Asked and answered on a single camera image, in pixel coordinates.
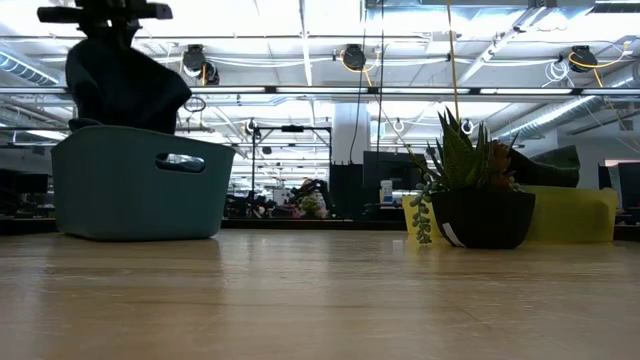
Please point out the black cabinet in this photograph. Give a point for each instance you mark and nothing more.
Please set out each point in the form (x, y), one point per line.
(345, 185)

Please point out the black background robot arm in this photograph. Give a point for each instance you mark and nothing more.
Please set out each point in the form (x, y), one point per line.
(320, 190)

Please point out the black gantry frame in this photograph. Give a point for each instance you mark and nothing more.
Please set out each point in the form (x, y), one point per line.
(292, 128)

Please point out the yellow plastic bin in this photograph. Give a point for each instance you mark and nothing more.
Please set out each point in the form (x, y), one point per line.
(570, 215)

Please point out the blue plastic bin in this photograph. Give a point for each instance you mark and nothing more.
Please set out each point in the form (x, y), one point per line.
(125, 210)

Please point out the long ceiling light bar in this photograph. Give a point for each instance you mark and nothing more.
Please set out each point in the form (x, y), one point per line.
(320, 90)

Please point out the succulent plant in black pot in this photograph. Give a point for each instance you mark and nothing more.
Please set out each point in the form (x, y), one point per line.
(482, 220)

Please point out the olive green cap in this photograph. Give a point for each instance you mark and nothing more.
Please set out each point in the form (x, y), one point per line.
(562, 157)
(525, 175)

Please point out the white bottle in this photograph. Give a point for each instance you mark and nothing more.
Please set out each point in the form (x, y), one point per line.
(385, 192)

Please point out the black computer monitor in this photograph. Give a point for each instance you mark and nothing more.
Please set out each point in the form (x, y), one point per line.
(630, 185)
(395, 170)
(20, 185)
(606, 180)

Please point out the silver ventilation duct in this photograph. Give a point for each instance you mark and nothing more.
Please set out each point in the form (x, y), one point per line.
(560, 114)

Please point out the white building column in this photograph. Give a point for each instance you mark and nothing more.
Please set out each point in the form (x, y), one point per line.
(345, 135)

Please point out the black table frame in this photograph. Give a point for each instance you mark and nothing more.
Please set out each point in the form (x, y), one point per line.
(350, 225)

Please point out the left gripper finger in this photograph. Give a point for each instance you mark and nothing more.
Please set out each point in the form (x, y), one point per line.
(125, 31)
(97, 31)

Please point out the small green plant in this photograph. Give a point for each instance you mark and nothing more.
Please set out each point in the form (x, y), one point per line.
(312, 206)

